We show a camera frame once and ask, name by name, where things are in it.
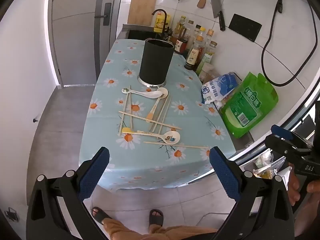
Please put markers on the black wall socket panel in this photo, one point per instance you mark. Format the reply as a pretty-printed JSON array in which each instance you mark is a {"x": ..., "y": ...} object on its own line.
[{"x": 245, "y": 27}]

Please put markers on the person's right hand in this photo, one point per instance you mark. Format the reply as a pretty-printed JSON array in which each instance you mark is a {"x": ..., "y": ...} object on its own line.
[{"x": 293, "y": 187}]

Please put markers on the green sugar bag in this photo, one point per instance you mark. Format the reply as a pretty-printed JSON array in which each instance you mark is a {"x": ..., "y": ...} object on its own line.
[{"x": 247, "y": 105}]

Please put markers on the white ceramic spoon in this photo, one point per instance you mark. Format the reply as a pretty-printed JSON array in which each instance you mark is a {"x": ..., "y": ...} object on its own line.
[{"x": 150, "y": 94}]

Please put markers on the blue daisy print tablecloth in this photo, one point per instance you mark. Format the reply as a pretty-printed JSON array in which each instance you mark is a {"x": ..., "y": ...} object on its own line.
[{"x": 107, "y": 110}]

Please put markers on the blue white salt bag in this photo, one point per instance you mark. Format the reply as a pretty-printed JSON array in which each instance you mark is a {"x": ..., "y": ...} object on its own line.
[{"x": 220, "y": 87}]

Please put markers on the dark bottle red label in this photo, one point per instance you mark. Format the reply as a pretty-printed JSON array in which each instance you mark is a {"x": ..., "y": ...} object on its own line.
[{"x": 180, "y": 45}]

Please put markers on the person's tan trousers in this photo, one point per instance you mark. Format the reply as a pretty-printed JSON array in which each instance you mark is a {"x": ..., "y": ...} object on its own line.
[{"x": 162, "y": 233}]

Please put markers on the set of wooden chopsticks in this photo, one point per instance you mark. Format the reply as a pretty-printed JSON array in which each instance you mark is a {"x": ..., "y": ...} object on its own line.
[{"x": 161, "y": 113}]

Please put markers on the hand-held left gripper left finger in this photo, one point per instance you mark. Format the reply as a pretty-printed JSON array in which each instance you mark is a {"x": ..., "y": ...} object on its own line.
[{"x": 93, "y": 175}]

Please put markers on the clear plastic bag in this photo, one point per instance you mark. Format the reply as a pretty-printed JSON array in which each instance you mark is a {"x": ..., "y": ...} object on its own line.
[{"x": 265, "y": 165}]

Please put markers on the bamboo cutting board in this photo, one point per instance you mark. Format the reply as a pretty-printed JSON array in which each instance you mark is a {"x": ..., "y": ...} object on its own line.
[{"x": 141, "y": 8}]

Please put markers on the bottle with black cap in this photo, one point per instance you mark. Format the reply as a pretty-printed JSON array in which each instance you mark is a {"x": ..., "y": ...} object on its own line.
[{"x": 198, "y": 31}]

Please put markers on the tall clear bottle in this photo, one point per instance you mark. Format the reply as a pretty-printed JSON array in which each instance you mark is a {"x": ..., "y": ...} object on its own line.
[{"x": 190, "y": 30}]

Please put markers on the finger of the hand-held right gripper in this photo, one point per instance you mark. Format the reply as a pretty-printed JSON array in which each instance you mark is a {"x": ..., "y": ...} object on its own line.
[
  {"x": 282, "y": 148},
  {"x": 281, "y": 132}
]

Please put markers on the soy sauce bottle orange cap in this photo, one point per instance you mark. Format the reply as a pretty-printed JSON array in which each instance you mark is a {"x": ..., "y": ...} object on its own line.
[{"x": 194, "y": 55}]

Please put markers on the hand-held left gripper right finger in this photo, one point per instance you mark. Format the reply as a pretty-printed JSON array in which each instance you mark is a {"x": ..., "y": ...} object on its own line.
[{"x": 225, "y": 173}]

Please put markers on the black sink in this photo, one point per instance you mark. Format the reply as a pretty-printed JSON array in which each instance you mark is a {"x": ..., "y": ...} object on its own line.
[{"x": 140, "y": 33}]

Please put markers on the black utensil holder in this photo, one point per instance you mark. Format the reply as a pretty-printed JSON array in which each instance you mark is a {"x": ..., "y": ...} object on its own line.
[{"x": 156, "y": 62}]

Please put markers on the yellow oil bottle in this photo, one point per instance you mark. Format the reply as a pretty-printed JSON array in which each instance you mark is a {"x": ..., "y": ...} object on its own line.
[{"x": 160, "y": 22}]

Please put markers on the small clear jar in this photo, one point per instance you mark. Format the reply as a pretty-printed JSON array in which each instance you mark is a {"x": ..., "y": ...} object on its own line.
[{"x": 207, "y": 72}]

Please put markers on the black slipper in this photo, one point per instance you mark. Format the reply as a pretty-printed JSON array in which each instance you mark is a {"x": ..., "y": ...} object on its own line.
[
  {"x": 100, "y": 215},
  {"x": 156, "y": 218}
]

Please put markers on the green label bottle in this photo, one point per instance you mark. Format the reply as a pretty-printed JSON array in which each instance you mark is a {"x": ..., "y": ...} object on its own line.
[{"x": 207, "y": 57}]

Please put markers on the clear bottle yellow cap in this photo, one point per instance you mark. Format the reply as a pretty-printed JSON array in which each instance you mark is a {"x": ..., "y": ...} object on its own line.
[{"x": 180, "y": 26}]

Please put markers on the black faucet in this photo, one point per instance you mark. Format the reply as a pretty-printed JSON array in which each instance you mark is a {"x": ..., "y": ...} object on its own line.
[{"x": 165, "y": 20}]

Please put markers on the grey door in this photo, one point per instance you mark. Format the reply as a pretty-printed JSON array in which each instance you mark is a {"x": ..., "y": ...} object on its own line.
[{"x": 75, "y": 30}]

